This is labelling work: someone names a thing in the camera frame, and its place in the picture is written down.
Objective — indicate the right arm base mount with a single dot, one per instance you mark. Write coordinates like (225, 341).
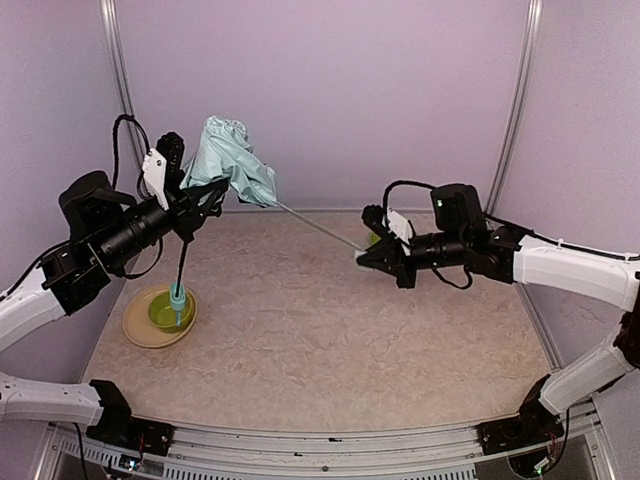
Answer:
(533, 424)

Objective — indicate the beige plate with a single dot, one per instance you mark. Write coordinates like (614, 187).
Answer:
(137, 326)

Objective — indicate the aluminium frame post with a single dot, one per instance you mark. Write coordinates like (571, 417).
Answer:
(108, 10)
(518, 103)

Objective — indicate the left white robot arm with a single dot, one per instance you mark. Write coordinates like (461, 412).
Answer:
(63, 280)

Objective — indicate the green plate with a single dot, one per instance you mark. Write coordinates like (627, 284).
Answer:
(372, 239)

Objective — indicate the right aluminium frame post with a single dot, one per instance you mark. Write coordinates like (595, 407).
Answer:
(518, 103)

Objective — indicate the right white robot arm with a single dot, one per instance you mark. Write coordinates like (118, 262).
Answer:
(515, 254)

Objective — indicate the green bowl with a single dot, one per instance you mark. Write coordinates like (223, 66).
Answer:
(166, 319)

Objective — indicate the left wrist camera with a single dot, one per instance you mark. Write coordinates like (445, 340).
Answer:
(161, 169)

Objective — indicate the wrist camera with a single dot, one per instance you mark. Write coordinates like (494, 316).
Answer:
(161, 169)
(388, 223)

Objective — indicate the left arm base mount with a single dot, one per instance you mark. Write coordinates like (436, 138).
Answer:
(117, 426)

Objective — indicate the mint green folding umbrella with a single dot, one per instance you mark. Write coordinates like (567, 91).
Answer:
(225, 153)

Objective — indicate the aluminium front rail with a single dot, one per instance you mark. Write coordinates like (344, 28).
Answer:
(458, 451)

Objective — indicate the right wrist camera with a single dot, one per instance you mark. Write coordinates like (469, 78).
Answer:
(388, 223)

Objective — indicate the left aluminium frame post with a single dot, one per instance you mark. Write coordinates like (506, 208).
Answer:
(108, 10)

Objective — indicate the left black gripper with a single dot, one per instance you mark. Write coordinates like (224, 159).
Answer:
(185, 212)

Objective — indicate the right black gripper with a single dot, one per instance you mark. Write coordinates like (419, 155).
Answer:
(401, 257)

